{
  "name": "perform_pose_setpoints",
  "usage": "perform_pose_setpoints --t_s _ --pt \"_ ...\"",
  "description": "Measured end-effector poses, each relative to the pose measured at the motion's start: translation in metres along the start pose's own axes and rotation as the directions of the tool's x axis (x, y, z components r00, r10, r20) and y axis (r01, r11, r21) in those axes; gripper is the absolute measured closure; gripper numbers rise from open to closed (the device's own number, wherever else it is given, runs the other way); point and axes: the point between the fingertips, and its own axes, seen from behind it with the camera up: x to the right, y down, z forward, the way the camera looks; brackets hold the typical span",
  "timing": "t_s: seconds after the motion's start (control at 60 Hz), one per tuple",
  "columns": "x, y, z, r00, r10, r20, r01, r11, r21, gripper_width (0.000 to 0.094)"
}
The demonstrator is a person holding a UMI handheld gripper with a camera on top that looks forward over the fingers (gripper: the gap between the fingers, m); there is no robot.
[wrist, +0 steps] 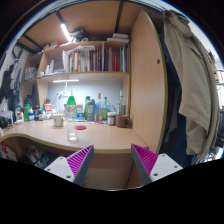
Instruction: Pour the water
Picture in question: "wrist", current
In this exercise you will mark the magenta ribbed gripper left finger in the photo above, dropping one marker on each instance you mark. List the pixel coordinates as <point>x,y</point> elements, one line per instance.
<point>74,167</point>

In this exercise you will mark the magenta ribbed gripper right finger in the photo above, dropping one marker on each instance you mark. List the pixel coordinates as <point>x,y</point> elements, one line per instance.
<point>152,167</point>

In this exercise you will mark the red round coaster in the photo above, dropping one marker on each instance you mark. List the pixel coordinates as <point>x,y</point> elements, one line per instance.
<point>80,127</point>

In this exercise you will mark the clear drinking glass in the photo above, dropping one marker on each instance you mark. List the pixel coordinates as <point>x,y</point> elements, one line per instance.
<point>71,129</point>

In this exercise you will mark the white ceramic mug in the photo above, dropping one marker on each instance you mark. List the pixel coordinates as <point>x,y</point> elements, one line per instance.
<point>58,120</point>

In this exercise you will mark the brown ceramic mug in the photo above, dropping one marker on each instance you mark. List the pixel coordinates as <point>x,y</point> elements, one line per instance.
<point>123,121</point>

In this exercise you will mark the green cap plastic bottle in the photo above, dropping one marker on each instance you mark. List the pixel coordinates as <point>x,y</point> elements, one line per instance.
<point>71,108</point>

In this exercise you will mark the clear glass bottle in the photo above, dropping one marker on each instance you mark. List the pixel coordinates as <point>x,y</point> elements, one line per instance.
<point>98,108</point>

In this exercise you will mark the grey shaker bottle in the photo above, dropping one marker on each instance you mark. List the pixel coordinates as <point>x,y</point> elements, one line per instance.
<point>90,106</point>

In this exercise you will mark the tall clear bottle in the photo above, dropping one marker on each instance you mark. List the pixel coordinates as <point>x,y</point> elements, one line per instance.
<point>121,105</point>

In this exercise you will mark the green glass bottle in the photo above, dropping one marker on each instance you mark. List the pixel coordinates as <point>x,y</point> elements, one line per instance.
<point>104,109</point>

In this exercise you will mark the red white container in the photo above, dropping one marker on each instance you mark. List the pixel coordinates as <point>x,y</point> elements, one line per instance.
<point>48,110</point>

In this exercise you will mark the beige hanging jacket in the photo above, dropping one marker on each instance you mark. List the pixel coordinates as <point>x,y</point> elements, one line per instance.
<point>199,102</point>

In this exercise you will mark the green can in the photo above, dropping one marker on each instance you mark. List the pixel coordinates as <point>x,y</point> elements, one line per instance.
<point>26,109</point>

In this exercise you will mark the under-shelf light strip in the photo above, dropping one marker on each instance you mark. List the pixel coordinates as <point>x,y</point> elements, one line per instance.
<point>65,80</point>

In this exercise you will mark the wooden shelf unit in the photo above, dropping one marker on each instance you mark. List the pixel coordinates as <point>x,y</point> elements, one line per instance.
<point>144,84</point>

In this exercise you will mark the row of books on shelf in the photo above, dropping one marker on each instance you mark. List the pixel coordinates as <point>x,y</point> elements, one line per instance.
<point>102,57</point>

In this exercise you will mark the stacked white books on top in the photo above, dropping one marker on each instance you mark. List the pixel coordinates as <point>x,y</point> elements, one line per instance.
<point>119,38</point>

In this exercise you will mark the ceiling tube light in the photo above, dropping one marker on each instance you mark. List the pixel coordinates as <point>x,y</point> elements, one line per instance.
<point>65,31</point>

